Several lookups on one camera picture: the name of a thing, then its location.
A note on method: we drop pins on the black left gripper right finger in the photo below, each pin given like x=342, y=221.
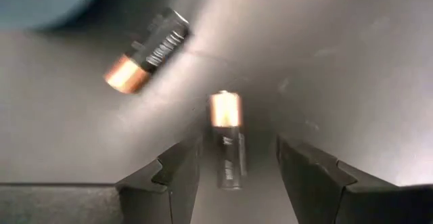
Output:
x=314, y=183

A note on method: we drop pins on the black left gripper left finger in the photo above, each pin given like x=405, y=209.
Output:
x=176, y=183

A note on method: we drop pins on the thin black copper-top battery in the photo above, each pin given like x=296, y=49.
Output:
x=230, y=156

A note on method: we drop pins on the thick black copper-top battery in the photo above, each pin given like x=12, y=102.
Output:
x=152, y=48

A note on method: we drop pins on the blue plastic bin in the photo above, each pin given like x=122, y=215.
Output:
x=40, y=0

